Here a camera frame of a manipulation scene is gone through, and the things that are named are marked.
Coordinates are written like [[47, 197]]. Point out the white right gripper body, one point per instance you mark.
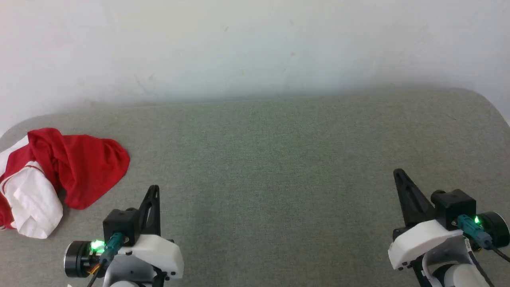
[[422, 239]]

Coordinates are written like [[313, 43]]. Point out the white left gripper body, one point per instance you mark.
[[153, 255]]

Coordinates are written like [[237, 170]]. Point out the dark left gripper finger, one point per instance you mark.
[[154, 215]]

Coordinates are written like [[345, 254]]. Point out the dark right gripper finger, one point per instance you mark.
[[412, 203]]

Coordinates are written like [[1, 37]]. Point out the red and white basketball jersey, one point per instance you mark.
[[83, 167]]

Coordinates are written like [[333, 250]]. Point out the grey fabric sofa cushion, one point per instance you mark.
[[279, 179]]

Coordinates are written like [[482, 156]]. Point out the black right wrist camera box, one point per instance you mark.
[[456, 205]]

